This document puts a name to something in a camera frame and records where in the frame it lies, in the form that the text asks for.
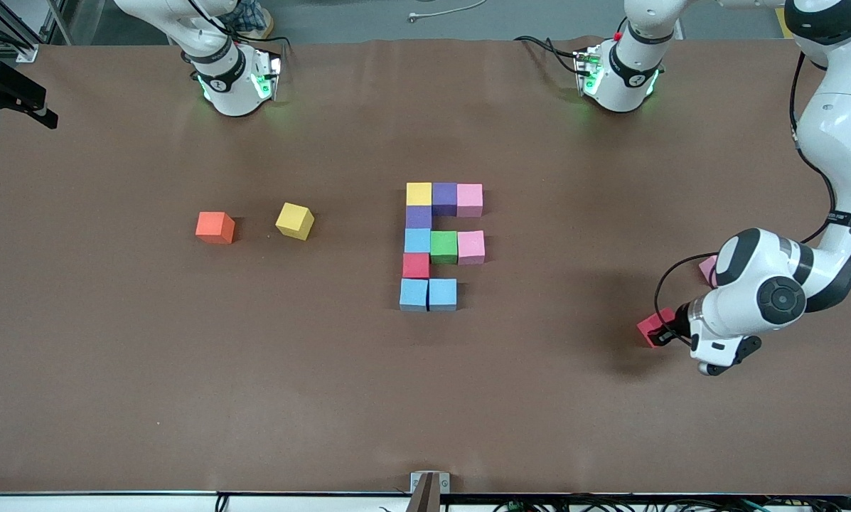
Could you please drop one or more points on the purple foam block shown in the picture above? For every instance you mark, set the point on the purple foam block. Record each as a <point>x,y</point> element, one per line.
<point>418,217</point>
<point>445,198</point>

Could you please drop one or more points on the plaid trouser leg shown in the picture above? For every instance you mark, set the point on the plaid trouser leg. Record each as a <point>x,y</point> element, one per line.
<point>244,11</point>

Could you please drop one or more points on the brown camera pole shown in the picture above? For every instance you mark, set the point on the brown camera pole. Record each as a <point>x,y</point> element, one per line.
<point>425,501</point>

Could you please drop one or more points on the red foam block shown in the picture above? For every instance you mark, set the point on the red foam block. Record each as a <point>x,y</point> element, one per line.
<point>648,331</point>
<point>416,265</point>

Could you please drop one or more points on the orange foam block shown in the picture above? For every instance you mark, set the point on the orange foam block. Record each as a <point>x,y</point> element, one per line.
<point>214,226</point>

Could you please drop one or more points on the tan shoe tip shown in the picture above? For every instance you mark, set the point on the tan shoe tip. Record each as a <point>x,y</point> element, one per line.
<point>263,21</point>

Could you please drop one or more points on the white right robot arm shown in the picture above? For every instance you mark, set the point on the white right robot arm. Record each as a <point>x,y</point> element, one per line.
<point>219,85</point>

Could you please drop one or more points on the brown table cover sheet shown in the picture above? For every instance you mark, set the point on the brown table cover sheet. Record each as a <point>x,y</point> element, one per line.
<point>112,398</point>

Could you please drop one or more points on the metal bracket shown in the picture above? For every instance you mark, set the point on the metal bracket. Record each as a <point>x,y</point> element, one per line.
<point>443,482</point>

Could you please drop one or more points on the aluminium frame profile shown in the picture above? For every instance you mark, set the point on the aluminium frame profile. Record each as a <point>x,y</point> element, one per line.
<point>848,25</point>
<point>6,50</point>

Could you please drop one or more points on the pink foam block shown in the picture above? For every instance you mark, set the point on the pink foam block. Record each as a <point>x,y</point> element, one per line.
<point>470,200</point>
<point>471,247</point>
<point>708,272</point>

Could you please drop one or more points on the blue foam block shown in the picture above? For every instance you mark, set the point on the blue foam block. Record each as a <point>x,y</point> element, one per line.
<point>413,295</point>
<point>443,295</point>
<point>416,241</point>

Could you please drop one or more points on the yellow foam block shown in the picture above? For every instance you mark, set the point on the yellow foam block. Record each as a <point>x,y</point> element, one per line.
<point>294,220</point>
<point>419,194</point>

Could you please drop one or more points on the green foam block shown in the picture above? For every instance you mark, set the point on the green foam block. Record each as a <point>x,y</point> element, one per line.
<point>443,247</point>

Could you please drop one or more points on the grey metal strut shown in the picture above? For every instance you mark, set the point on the grey metal strut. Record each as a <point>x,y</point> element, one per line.
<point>66,21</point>

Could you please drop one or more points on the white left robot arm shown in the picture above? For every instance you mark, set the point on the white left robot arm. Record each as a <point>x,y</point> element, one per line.
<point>745,313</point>

